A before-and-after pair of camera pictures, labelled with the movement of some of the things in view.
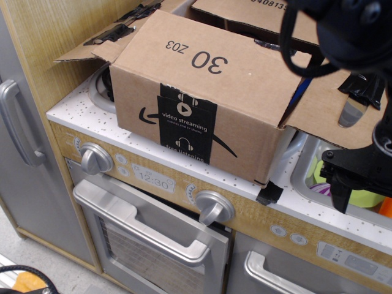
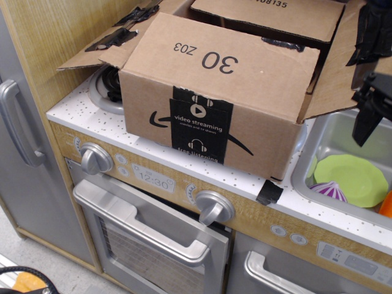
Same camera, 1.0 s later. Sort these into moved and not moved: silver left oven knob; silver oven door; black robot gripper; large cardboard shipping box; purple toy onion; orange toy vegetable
Moved: black robot gripper; large cardboard shipping box
Not moved: silver oven door; purple toy onion; orange toy vegetable; silver left oven knob
